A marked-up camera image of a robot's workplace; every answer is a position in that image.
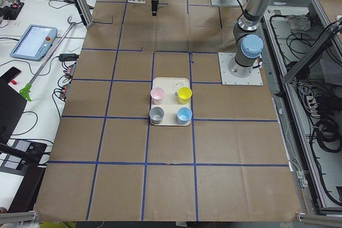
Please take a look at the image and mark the pink plastic cup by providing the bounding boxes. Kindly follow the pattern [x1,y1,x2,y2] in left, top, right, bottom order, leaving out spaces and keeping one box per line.
[150,87,165,105]

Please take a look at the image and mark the yellow plastic cup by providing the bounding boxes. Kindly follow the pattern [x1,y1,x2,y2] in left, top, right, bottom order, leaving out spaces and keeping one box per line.
[177,87,192,104]

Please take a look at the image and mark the grey plastic cup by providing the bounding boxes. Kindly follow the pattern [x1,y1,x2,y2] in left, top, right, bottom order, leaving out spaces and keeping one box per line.
[149,107,165,125]

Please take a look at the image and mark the light blue plastic cup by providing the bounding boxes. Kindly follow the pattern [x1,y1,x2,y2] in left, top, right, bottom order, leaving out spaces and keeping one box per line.
[177,107,192,125]

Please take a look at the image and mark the black power adapter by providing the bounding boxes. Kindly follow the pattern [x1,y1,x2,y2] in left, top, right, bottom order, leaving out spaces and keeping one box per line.
[58,53,79,62]

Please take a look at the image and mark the cream plastic tray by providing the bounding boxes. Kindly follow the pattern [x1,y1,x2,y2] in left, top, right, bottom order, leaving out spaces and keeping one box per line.
[150,77,191,126]

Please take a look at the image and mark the blue teach pendant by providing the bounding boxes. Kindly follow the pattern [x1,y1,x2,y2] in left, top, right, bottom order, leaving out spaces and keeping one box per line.
[10,25,58,61]

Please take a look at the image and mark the black smartphone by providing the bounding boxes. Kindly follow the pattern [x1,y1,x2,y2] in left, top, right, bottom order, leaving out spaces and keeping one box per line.
[1,67,21,83]

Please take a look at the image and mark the metal reacher grabber pole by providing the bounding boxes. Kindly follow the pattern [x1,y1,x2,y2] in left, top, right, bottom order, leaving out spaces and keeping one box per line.
[19,15,80,101]

